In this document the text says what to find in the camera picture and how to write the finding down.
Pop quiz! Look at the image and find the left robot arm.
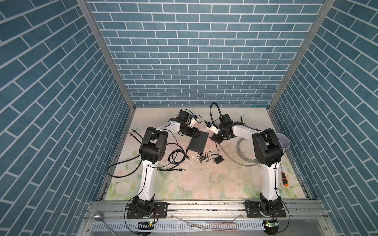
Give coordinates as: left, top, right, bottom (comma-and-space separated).
132, 109, 200, 213

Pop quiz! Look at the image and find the grey coiled ethernet cable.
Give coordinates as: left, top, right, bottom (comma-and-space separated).
218, 137, 262, 168

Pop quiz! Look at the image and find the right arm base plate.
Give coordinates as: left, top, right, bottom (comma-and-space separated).
244, 199, 286, 218

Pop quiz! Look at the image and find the lavender ceramic mug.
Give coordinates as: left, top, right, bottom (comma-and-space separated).
276, 133, 291, 152

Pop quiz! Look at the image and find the orange handled screwdriver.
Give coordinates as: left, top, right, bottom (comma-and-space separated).
281, 172, 289, 187

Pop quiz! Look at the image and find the black network switch box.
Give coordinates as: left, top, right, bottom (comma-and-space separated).
188, 131, 209, 153

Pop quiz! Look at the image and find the black coiled ethernet cable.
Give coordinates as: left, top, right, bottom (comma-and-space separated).
156, 143, 192, 172

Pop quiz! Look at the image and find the aluminium mounting rail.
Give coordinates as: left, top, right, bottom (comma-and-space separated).
78, 199, 336, 236

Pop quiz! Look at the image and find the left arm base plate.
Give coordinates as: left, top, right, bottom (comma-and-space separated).
126, 202, 168, 219

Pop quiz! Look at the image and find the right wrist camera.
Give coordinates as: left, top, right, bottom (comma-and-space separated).
206, 122, 220, 134

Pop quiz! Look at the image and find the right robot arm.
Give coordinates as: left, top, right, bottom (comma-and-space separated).
206, 114, 284, 214

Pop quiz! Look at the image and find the long black cable pair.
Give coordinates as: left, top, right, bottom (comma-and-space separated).
106, 129, 147, 178

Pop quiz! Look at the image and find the black power adapter with cord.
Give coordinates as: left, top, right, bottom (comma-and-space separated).
197, 143, 224, 165

